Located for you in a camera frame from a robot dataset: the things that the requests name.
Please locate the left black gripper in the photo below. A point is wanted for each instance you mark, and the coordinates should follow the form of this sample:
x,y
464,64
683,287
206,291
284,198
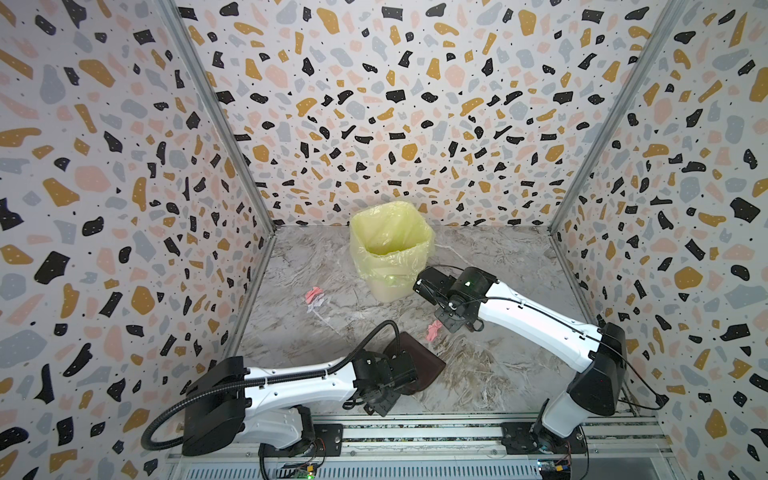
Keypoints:
x,y
386,407

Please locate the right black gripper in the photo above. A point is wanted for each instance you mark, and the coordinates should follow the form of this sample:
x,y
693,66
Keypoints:
x,y
429,286

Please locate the dark brown plastic dustpan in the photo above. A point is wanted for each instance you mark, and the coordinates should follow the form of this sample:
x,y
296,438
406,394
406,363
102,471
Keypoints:
x,y
428,365

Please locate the cream bin with green bag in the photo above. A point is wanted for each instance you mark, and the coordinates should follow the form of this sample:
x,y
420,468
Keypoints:
x,y
390,245

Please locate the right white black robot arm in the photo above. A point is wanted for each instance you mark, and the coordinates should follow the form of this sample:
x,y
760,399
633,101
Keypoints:
x,y
597,355

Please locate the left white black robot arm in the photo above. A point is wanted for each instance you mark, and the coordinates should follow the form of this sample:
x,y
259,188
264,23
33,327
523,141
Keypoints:
x,y
272,406

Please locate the pink paper scrap left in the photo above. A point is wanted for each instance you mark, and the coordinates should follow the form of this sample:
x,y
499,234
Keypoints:
x,y
433,331

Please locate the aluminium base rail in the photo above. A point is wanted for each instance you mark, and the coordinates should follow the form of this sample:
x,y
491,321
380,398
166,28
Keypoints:
x,y
450,446

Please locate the right aluminium corner post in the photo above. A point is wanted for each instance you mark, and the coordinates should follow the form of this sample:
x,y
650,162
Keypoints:
x,y
668,18

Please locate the aluminium corner post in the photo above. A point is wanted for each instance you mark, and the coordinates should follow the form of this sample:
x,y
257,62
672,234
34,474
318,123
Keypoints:
x,y
668,18
169,12

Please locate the left aluminium corner post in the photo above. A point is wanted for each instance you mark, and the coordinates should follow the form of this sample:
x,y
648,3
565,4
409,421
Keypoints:
x,y
169,12

